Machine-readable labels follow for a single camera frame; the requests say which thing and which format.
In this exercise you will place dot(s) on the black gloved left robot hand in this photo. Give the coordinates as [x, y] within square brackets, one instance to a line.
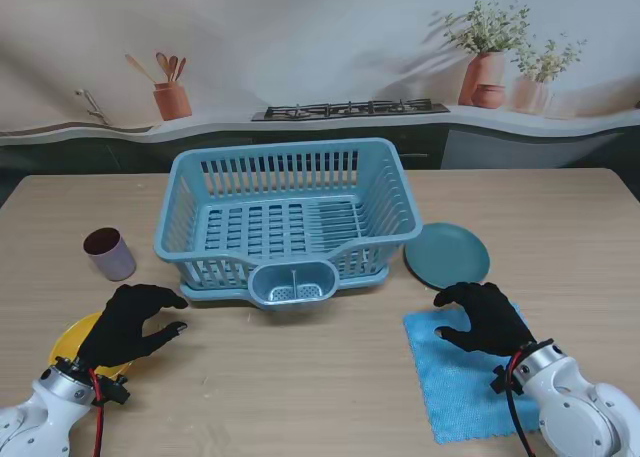
[122, 327]

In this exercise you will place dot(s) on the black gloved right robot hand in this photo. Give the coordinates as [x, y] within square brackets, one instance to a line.
[495, 327]

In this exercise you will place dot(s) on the yellow bowl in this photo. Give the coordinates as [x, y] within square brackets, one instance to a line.
[72, 339]

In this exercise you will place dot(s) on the lilac plastic cup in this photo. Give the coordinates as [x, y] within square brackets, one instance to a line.
[112, 262]

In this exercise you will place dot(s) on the teal plate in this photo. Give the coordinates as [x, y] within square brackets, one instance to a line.
[450, 252]

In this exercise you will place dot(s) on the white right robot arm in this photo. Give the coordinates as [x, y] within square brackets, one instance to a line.
[575, 407]

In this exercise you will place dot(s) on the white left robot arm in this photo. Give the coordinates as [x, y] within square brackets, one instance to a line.
[30, 419]

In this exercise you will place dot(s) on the blue microfibre cloth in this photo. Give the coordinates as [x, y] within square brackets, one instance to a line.
[460, 392]

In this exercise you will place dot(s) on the light blue dish rack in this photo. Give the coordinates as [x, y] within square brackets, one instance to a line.
[210, 293]

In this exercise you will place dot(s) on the blue plastic dish rack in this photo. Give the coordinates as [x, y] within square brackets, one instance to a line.
[190, 212]

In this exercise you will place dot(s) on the blue cutlery holder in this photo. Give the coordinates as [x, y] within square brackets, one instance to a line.
[292, 277]

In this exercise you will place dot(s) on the printed kitchen backdrop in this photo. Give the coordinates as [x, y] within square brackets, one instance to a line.
[320, 42]

